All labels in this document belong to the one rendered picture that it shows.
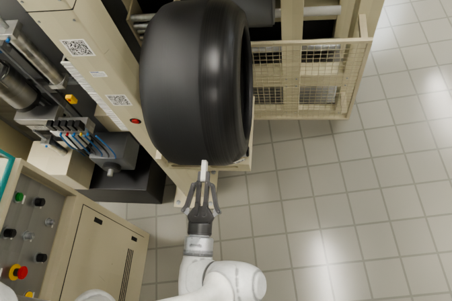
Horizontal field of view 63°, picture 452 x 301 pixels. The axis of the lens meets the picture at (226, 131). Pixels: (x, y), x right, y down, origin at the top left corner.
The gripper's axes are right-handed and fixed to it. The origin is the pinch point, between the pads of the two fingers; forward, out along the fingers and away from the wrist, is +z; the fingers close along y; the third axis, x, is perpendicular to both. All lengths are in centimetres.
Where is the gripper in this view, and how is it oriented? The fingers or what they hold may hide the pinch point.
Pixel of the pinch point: (204, 171)
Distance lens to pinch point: 121.8
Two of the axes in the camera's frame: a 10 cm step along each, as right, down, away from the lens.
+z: 0.6, -9.5, 3.0
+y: -9.9, -0.1, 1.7
